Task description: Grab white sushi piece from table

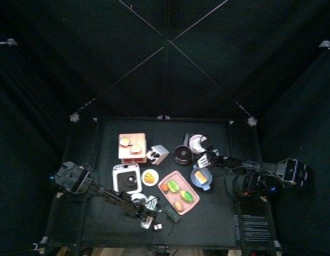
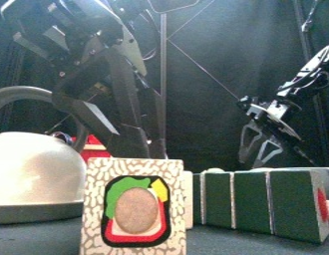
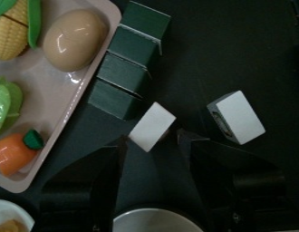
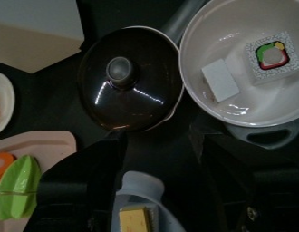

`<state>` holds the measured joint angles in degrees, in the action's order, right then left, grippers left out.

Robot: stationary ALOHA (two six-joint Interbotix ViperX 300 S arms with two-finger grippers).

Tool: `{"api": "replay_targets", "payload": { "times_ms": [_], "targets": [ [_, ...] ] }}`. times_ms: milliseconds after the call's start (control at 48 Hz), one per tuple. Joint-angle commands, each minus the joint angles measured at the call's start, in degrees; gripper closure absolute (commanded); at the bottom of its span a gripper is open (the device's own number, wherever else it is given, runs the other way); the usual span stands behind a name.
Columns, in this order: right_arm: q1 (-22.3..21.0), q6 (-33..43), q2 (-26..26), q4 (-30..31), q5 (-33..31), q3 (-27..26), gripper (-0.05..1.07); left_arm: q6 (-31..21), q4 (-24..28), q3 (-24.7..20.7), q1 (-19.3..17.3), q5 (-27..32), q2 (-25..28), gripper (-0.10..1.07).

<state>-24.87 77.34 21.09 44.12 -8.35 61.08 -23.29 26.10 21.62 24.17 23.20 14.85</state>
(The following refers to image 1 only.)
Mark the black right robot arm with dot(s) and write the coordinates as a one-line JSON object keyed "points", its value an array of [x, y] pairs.
{"points": [[261, 176]]}

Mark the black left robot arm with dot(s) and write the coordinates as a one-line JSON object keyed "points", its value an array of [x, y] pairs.
{"points": [[107, 196]]}

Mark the white sushi piece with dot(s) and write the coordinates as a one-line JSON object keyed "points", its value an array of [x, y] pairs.
{"points": [[158, 227]]}

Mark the orange toy carrot piece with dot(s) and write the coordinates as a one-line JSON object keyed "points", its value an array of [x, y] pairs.
{"points": [[164, 188]]}

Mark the yellow toy butter block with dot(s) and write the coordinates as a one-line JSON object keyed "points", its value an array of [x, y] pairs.
{"points": [[201, 177]]}

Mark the dark round bowl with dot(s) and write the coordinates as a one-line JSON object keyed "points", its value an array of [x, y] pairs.
{"points": [[183, 155]]}

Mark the dark green card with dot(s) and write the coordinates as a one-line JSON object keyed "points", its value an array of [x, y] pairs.
{"points": [[173, 214]]}

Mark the white toy pot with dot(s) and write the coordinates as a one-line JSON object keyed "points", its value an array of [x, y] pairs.
{"points": [[197, 143]]}

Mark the orange-yellow toy fruit slice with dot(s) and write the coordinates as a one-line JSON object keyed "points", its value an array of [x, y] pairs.
{"points": [[147, 177], [152, 179]]}

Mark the beige toy egg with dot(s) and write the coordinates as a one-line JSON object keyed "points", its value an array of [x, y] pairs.
{"points": [[179, 206]]}

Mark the green toy vegetable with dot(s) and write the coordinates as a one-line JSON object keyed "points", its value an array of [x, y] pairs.
{"points": [[174, 186]]}

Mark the grey white toy box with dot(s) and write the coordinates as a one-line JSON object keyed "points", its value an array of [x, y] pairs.
{"points": [[159, 155]]}

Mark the small white plate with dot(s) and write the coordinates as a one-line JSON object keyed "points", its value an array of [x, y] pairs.
{"points": [[150, 170]]}

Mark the pink plastic tray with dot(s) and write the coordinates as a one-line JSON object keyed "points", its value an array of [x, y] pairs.
{"points": [[191, 205]]}

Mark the white toy stove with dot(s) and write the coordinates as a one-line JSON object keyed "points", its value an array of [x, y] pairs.
{"points": [[127, 168]]}

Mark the black panel with white print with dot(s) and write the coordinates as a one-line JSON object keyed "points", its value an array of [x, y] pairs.
{"points": [[255, 230]]}

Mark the silver frame clamp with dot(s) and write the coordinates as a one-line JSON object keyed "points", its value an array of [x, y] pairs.
{"points": [[11, 42], [327, 44], [74, 117], [251, 121]]}

